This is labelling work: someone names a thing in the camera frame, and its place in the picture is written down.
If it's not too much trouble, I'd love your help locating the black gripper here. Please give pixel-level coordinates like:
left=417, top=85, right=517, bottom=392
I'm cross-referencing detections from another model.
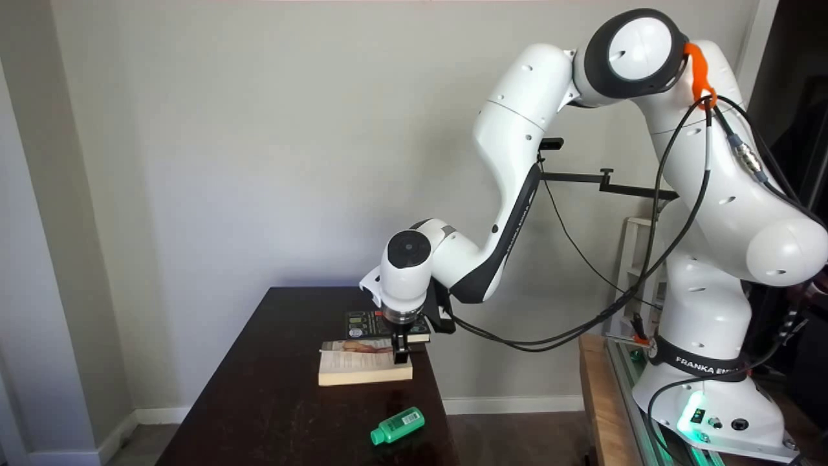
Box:
left=382, top=310, right=456, bottom=363

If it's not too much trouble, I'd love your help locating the paperback book with portrait cover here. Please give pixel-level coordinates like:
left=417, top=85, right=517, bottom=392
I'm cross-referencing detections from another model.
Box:
left=317, top=340, right=413, bottom=387

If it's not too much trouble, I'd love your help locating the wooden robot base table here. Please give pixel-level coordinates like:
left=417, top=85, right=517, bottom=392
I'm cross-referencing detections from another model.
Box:
left=579, top=335, right=646, bottom=466

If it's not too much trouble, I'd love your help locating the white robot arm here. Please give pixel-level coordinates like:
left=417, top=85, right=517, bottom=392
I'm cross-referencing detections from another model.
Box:
left=359, top=7, right=828, bottom=463

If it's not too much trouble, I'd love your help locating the black Stuff Matters book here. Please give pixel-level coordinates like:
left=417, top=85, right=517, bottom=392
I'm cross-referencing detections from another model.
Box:
left=343, top=310, right=431, bottom=345

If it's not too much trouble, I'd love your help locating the dark wooden dresser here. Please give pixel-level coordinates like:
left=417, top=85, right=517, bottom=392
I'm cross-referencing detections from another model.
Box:
left=157, top=287, right=457, bottom=466

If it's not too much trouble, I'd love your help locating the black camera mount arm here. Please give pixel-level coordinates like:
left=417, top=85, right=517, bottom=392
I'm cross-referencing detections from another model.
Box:
left=539, top=138, right=678, bottom=203

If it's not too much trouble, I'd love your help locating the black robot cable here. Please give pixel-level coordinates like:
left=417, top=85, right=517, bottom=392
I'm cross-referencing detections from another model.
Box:
left=447, top=94, right=828, bottom=354

